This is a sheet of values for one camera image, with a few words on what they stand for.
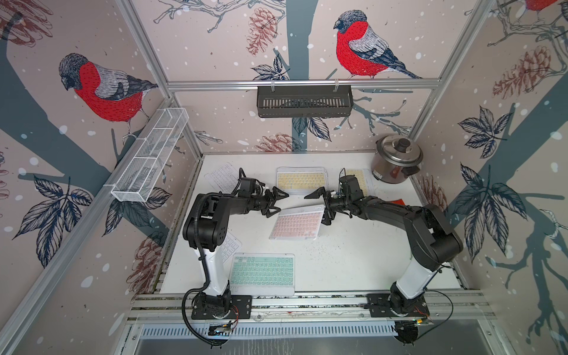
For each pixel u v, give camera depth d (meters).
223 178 1.10
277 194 0.88
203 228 0.52
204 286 0.60
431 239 0.48
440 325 0.70
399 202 1.00
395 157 0.95
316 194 0.83
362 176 1.11
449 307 0.68
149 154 0.79
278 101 1.07
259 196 0.87
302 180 1.07
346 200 0.75
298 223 0.85
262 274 0.80
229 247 0.88
